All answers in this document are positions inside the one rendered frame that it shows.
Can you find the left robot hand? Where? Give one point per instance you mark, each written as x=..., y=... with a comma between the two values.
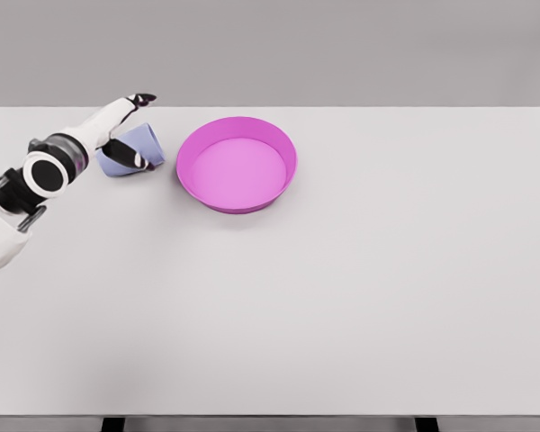
x=112, y=118

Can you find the light blue cup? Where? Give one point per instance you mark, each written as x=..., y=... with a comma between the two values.
x=149, y=145

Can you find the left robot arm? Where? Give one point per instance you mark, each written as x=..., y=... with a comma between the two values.
x=45, y=173

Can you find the pink plate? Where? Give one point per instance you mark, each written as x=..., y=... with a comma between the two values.
x=236, y=164

